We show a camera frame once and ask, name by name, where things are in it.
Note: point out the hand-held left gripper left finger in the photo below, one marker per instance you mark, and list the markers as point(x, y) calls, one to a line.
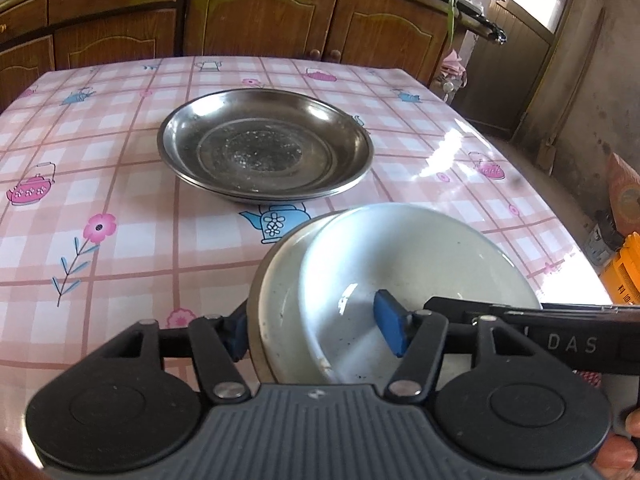
point(237, 335)

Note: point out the yellow plastic crate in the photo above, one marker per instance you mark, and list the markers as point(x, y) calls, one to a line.
point(625, 280)

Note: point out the narrow wooden drawer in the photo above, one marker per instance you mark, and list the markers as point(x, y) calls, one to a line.
point(25, 20)

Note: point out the wooden kitchen cabinet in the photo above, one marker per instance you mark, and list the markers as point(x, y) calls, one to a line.
point(183, 20)

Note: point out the small blue-patterned white bowl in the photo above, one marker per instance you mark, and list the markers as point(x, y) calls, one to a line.
point(425, 260)

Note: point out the pink checked tablecloth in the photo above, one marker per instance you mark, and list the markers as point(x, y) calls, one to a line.
point(125, 195)

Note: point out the small steel plate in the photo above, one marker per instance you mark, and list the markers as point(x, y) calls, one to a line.
point(260, 150)

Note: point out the person's right hand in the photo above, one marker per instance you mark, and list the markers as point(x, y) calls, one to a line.
point(627, 455)

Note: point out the large white bowl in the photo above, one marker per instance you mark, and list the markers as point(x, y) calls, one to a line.
point(280, 300)

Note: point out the brown sack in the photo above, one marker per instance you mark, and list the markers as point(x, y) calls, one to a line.
point(627, 195)

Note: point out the black cloth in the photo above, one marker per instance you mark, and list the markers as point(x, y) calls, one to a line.
point(495, 34)

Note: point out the brown door with window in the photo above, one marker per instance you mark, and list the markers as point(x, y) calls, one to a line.
point(505, 70)

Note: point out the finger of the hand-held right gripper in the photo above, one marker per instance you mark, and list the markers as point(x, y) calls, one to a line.
point(460, 307)

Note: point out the large steel plate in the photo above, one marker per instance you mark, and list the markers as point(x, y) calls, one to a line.
point(272, 200)

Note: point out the wooden cabinet door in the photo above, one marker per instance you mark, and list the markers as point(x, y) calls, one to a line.
point(115, 45)
point(25, 70)
point(260, 15)
point(390, 30)

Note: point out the red checked garment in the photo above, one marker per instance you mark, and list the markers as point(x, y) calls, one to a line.
point(587, 379)

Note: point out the pink cloth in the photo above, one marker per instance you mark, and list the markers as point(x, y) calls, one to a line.
point(454, 62)

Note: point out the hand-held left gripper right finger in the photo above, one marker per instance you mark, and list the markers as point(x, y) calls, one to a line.
point(392, 322)

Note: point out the green onion stalk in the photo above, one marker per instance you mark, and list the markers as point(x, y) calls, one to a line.
point(452, 17)

